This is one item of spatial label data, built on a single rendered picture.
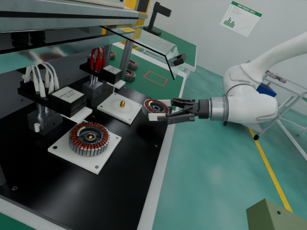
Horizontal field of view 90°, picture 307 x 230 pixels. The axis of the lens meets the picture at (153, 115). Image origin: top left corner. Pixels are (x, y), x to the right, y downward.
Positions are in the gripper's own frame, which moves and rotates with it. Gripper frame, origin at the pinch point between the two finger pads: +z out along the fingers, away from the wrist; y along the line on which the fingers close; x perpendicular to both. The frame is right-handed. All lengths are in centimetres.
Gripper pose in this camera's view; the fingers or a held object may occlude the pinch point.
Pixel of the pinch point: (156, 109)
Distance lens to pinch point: 63.8
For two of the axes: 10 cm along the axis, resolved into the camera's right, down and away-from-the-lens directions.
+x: -1.4, -8.6, -4.9
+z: -9.6, 0.0, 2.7
